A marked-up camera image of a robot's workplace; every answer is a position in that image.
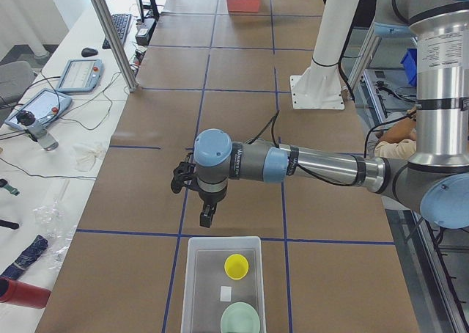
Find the lower teach pendant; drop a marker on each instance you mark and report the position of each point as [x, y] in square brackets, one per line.
[47, 105]

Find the clear plastic bin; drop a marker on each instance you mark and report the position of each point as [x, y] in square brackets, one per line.
[202, 309]

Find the black power adapter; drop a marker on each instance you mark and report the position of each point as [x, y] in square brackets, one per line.
[145, 31]

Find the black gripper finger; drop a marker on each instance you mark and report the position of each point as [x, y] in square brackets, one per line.
[207, 214]

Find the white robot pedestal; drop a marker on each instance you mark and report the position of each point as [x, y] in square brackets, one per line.
[319, 87]

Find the mint green bowl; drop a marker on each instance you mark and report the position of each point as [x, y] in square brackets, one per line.
[240, 317]

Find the red water bottle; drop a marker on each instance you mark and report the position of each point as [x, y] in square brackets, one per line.
[23, 294]

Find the aluminium frame post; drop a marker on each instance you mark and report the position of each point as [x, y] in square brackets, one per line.
[104, 17]

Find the teach pendant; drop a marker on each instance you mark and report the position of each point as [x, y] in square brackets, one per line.
[47, 105]
[80, 76]

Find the black keyboard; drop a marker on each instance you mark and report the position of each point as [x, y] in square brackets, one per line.
[122, 22]

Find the blue storage bin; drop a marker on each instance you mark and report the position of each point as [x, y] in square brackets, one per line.
[409, 63]

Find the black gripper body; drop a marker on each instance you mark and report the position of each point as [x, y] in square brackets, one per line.
[210, 198]

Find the yellow plastic cup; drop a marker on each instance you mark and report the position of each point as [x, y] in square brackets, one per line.
[236, 266]

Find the clear plastic wrap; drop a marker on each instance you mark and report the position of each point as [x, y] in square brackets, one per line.
[56, 227]

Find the black computer mouse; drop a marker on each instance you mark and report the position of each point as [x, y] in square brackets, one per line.
[88, 52]

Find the white label sticker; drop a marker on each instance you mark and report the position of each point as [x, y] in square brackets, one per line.
[225, 293]

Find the crumpled white tissue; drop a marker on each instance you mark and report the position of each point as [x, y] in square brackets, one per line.
[86, 155]

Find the green strap watch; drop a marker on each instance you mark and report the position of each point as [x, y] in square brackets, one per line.
[4, 184]

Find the upper teach pendant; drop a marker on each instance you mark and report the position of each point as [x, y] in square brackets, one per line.
[80, 76]

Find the person forearm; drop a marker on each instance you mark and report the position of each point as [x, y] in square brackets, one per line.
[399, 141]

